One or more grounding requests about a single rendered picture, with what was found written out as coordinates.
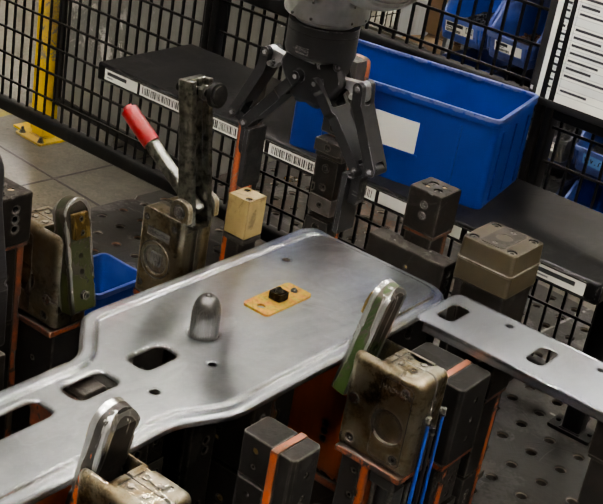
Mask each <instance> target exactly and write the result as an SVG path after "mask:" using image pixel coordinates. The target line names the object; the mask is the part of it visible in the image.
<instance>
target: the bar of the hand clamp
mask: <svg viewBox="0 0 603 504"><path fill-rule="evenodd" d="M176 90H177V91H179V134H178V199H180V198H181V199H184V200H186V201H188V202H189V203H190V204H191V206H192V208H193V219H192V224H191V225H188V226H189V227H193V226H195V221H196V218H198V219H201V220H204V221H210V220H211V215H212V140H213V108H221V107H222V106H223V105H224V104H225V102H226V100H227V96H228V92H227V88H226V86H225V85H224V84H222V83H218V82H215V83H213V78H211V77H207V76H205V75H201V74H198V75H194V76H189V77H185V78H180V79H179V82H178V83H177V84H176ZM196 194H197V196H198V197H199V199H200V200H201V201H202V202H203V204H204V208H203V210H202V211H201V212H200V213H198V214H196Z"/></svg>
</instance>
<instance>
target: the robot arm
mask: <svg viewBox="0 0 603 504"><path fill-rule="evenodd" d="M416 1H418V0H285V1H284V6H285V9H286V10H287V11H288V12H289V13H290V14H289V19H288V26H287V32H286V38H285V48H286V50H287V51H284V50H283V46H282V45H281V44H280V43H276V44H272V45H267V46H263V47H262V48H261V51H260V55H259V59H258V63H257V65H256V66H255V68H254V70H253V71H252V73H251V74H250V76H249V77H248V79H247V80H246V82H245V83H244V85H243V86H242V88H241V90H240V91H239V93H238V94H237V96H236V98H235V99H234V100H233V102H232V103H231V105H230V107H229V108H228V114H229V115H230V116H231V117H236V118H237V119H238V120H239V123H240V126H241V131H240V138H239V145H238V150H239V152H240V153H241V158H240V165H239V172H238V179H237V186H239V187H241V188H243V187H246V186H249V185H252V184H255V183H258V181H259V174H260V168H261V161H262V155H263V148H264V142H265V136H266V129H267V126H266V125H264V124H259V123H263V122H264V121H263V120H264V119H265V118H266V117H268V116H269V115H270V114H271V113H272V112H274V111H275V110H276V109H277V108H279V107H280V106H281V105H282V104H283V103H285V102H286V101H287V100H288V99H289V98H291V97H292V96H294V97H295V98H294V100H296V101H299V102H305V103H307V104H308V105H310V106H311V107H313V108H315V109H319V108H320V109H321V111H322V113H323V116H324V117H325V118H327V119H328V120H329V123H330V125H331V128H332V130H333V132H334V135H335V137H336V140H337V142H338V145H339V147H340V149H341V152H342V154H343V157H344V159H345V162H346V164H347V167H348V169H349V170H347V171H344V172H342V176H341V181H340V187H339V192H338V198H337V203H336V208H335V214H334V219H333V224H332V230H331V231H333V232H334V233H336V234H338V233H340V232H343V231H345V230H347V229H350V228H352V227H353V224H354V218H355V213H356V208H357V204H358V203H361V202H362V201H363V199H364V196H365V190H366V185H367V180H368V178H372V177H375V176H378V175H380V174H383V173H385V172H386V171H387V164H386V159H385V154H384V149H383V144H382V139H381V134H380V129H379V124H378V119H377V114H376V109H375V103H374V100H375V88H376V85H375V82H374V81H373V80H366V81H360V80H356V79H353V78H352V76H351V66H352V63H353V61H354V59H355V56H356V51H357V46H358V40H359V35H360V30H361V26H362V25H364V24H366V23H367V22H368V20H369V18H370V13H371V11H393V10H398V9H402V8H404V7H407V6H409V5H411V4H413V3H415V2H416ZM281 65H282V68H283V71H284V74H285V77H286V78H285V79H284V80H283V81H281V82H280V83H279V84H278V85H277V86H276V87H274V90H273V91H272V92H271V93H269V94H268V95H267V96H266V97H265V98H263V99H262V100H261V101H260V102H259V103H258V104H256V105H255V106H254V107H253V108H252V106H253V105H254V103H255V102H256V100H257V99H258V97H259V96H260V94H261V93H262V91H263V90H264V88H265V87H266V85H267V84H268V82H269V81H270V79H271V78H272V76H273V75H274V73H275V72H276V70H277V68H278V67H280V66H281ZM346 91H349V93H350V94H349V96H348V97H349V99H350V100H352V111H353V116H354V121H355V123H354V121H353V118H352V116H351V114H350V109H351V106H350V103H349V101H348V99H347V96H346V94H345V92H346ZM335 102H337V105H338V106H337V107H333V106H332V105H333V104H334V103H335ZM251 108H252V109H251ZM258 124H259V125H258Z"/></svg>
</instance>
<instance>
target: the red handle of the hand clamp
mask: <svg viewBox="0 0 603 504"><path fill-rule="evenodd" d="M123 110H124V111H123V112H122V116H123V118H124V119H125V121H126V122H127V124H128V125H129V127H130V128H131V130H132V131H133V133H134V134H135V136H136V137H137V138H138V140H139V141H140V143H141V144H142V146H143V147H144V149H147V151H148V152H149V154H150V155H151V157H152V158H153V160H154V161H155V163H156V164H157V166H158V167H159V169H160V170H161V171H162V173H163V174H164V176H165V177H166V179H167V180H168V182H169V183H170V185H171V186H172V188H173V189H174V191H175V192H176V194H177V195H178V167H177V166H176V164H175V163H174V161H173V160H172V158H171V157H170V155H169V154H168V152H167V151H166V149H165V148H164V146H163V145H162V144H161V142H160V141H159V139H160V138H159V137H158V135H157V134H156V132H155V131H154V129H153V128H152V127H151V125H150V124H149V122H148V121H147V119H146V118H145V116H144V115H143V113H142V112H141V110H140V109H139V107H138V106H137V105H131V104H128V105H126V106H125V107H124V108H123ZM203 208H204V204H203V202H202V201H201V200H200V199H199V197H198V196H197V194H196V214H198V213H200V212H201V211H202V210H203Z"/></svg>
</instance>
